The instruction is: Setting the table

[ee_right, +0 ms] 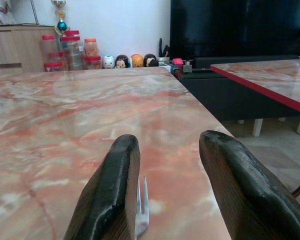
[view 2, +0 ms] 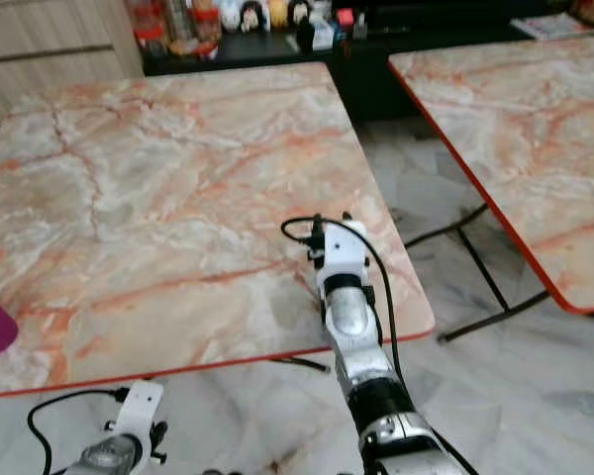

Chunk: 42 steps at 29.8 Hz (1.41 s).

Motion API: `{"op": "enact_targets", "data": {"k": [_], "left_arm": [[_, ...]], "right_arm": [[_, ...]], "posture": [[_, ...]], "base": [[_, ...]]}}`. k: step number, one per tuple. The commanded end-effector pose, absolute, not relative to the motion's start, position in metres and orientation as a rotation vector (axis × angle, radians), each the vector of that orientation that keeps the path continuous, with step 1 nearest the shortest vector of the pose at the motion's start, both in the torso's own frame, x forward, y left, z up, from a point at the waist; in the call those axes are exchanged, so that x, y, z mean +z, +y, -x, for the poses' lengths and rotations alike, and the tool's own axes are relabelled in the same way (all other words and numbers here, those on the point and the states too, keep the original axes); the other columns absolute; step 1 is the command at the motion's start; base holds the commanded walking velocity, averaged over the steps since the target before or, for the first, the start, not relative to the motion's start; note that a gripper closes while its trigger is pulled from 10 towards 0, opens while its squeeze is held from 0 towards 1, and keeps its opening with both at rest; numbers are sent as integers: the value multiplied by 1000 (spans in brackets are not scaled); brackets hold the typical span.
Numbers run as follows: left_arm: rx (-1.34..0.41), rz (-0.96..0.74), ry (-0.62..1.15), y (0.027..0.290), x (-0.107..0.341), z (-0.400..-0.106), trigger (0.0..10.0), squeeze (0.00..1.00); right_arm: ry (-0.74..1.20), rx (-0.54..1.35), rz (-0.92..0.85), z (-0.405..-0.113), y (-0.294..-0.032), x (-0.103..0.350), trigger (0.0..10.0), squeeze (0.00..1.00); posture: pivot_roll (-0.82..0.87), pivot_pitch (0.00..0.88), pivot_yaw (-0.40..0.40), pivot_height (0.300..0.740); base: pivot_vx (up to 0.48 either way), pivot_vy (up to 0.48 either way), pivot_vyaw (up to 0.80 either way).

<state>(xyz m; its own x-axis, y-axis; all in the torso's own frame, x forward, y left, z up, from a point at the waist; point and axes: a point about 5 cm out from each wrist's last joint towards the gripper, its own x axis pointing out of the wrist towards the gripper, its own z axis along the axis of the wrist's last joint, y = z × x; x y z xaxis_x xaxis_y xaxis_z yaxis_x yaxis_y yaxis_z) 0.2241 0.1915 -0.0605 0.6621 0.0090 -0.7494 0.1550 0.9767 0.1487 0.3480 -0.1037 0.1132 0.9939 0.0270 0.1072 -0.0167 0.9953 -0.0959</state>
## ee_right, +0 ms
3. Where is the clear jar red lid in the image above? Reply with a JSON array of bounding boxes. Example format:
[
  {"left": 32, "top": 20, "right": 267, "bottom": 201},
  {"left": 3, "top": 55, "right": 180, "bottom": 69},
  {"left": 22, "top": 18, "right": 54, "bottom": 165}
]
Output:
[
  {"left": 84, "top": 55, "right": 103, "bottom": 70},
  {"left": 40, "top": 34, "right": 60, "bottom": 64},
  {"left": 61, "top": 30, "right": 87, "bottom": 71},
  {"left": 48, "top": 51, "right": 66, "bottom": 63},
  {"left": 44, "top": 61, "right": 65, "bottom": 73}
]

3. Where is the gold trophy with teal ball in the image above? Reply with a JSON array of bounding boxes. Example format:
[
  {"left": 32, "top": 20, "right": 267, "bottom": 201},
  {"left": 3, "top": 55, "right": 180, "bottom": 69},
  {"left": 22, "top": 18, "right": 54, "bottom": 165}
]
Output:
[{"left": 50, "top": 0, "right": 71, "bottom": 36}]

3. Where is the black haired round figurine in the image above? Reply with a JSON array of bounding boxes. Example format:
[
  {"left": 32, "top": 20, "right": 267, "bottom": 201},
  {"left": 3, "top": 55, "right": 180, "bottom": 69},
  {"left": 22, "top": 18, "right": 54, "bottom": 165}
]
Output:
[{"left": 114, "top": 54, "right": 130, "bottom": 69}]

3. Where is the large black television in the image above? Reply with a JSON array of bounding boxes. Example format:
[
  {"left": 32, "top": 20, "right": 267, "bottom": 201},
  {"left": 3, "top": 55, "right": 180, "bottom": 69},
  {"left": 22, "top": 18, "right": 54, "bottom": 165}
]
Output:
[{"left": 169, "top": 0, "right": 300, "bottom": 62}]

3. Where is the black tv console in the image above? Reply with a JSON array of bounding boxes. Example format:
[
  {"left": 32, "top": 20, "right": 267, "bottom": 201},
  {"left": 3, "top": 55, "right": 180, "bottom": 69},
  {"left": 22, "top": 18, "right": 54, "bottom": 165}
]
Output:
[{"left": 177, "top": 55, "right": 300, "bottom": 122}]

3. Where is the silver metal fork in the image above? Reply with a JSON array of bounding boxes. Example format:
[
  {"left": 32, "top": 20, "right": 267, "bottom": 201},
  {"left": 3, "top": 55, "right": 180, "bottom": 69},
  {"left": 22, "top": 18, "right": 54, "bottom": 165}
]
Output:
[{"left": 133, "top": 174, "right": 150, "bottom": 240}]

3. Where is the clear jar orange lid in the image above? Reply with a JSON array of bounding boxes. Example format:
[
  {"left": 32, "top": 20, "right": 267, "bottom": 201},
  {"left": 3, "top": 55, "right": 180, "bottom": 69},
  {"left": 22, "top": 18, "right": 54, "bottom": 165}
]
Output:
[{"left": 83, "top": 37, "right": 100, "bottom": 58}]

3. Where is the orange round figurine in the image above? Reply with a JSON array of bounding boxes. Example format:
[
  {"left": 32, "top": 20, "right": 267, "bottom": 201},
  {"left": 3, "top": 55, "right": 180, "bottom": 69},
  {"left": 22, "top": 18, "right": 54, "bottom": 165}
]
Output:
[{"left": 131, "top": 53, "right": 144, "bottom": 68}]

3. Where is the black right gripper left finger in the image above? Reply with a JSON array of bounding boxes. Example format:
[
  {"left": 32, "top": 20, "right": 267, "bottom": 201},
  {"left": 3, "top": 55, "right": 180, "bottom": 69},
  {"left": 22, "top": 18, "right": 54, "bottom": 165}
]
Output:
[{"left": 63, "top": 134, "right": 142, "bottom": 240}]

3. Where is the light wood sideboard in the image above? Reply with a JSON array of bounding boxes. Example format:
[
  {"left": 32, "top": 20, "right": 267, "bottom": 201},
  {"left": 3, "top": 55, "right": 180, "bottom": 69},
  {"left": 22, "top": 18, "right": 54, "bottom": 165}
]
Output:
[{"left": 0, "top": 24, "right": 60, "bottom": 74}]

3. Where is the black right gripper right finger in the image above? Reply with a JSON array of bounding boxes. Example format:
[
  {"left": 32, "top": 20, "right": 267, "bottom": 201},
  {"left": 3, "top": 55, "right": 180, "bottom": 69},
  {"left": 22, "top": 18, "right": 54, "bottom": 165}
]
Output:
[{"left": 198, "top": 130, "right": 300, "bottom": 240}]

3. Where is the white round figurine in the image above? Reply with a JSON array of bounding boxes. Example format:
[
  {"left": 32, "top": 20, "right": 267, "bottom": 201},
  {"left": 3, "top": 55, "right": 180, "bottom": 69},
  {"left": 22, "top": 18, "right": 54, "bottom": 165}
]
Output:
[{"left": 101, "top": 55, "right": 116, "bottom": 70}]

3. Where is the marble table with red edge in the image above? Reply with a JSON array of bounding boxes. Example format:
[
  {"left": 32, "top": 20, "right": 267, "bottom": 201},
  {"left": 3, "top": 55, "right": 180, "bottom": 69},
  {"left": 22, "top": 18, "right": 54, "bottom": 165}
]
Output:
[{"left": 210, "top": 58, "right": 300, "bottom": 116}]

